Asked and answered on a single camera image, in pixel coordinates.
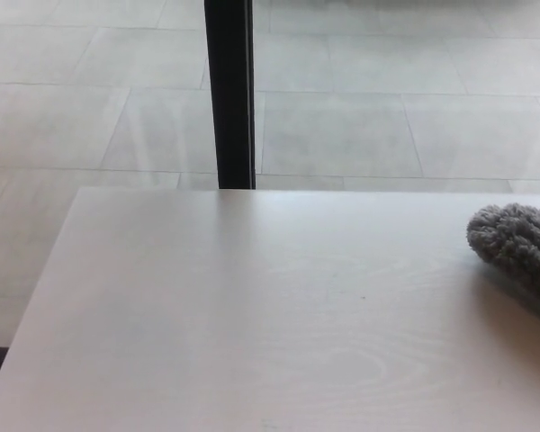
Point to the grey fluffy microfibre duster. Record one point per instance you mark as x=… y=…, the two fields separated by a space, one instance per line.
x=517 y=238

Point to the black vertical window frame post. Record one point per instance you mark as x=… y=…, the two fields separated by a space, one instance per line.
x=231 y=90

